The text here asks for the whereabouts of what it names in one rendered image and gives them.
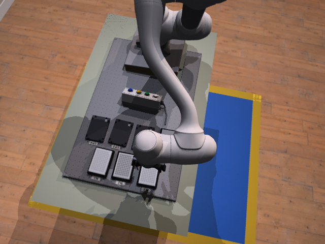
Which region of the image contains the grey button panel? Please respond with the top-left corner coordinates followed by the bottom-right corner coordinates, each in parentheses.
top-left (122, 87), bottom-right (167, 125)

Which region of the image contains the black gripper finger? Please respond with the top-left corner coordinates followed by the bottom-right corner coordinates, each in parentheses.
top-left (153, 164), bottom-right (166, 174)
top-left (131, 156), bottom-right (140, 170)

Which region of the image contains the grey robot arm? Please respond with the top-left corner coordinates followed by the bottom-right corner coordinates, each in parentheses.
top-left (133, 0), bottom-right (226, 168)

